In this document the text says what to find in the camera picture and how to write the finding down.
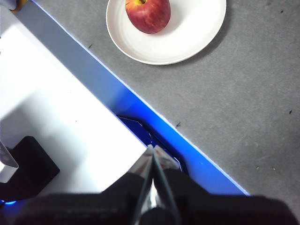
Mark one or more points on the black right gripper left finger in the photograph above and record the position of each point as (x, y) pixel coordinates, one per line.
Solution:
(93, 208)

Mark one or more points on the pale yellow plate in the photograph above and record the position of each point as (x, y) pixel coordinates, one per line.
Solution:
(187, 39)

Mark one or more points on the small orange object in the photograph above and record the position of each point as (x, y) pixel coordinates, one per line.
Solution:
(20, 5)

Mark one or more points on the red yellow apple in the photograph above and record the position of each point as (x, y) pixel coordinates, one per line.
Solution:
(147, 16)

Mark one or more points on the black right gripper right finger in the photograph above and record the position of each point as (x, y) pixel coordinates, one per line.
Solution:
(222, 209)

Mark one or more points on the black box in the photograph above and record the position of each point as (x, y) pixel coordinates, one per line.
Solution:
(35, 168)

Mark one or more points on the silver metal bracket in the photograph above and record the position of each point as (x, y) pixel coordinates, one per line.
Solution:
(7, 157)

